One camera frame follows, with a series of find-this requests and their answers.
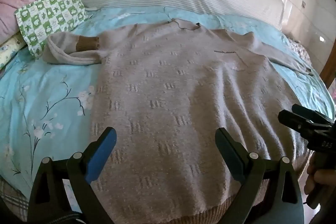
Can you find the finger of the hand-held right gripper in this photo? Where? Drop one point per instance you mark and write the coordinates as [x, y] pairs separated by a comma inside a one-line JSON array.
[[309, 111], [294, 119]]

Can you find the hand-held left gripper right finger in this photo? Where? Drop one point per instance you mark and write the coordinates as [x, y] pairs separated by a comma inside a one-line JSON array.
[[231, 153]]

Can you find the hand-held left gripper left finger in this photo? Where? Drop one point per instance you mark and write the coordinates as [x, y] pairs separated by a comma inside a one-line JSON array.
[[102, 153]]

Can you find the beige knitted sweater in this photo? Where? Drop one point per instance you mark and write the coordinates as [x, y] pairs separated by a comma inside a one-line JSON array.
[[170, 98]]

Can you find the person's right hand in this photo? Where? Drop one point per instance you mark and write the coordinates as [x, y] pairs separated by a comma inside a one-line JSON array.
[[319, 178]]

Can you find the floral patterned cloth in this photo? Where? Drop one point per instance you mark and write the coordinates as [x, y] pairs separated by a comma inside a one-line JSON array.
[[299, 49]]

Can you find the blue floral bedsheet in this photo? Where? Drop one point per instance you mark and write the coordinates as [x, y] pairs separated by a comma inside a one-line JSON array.
[[39, 92]]

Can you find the plaid mattress cover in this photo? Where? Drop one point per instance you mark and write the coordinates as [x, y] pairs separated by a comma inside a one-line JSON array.
[[13, 200]]

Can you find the pale yellow floral pillow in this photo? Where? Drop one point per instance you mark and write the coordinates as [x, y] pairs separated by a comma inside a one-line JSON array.
[[8, 52]]

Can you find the green checkered pillow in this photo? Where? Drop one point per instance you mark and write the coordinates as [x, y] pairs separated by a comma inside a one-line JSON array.
[[50, 16]]

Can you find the wooden furniture post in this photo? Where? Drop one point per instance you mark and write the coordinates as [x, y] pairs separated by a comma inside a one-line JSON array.
[[329, 71]]

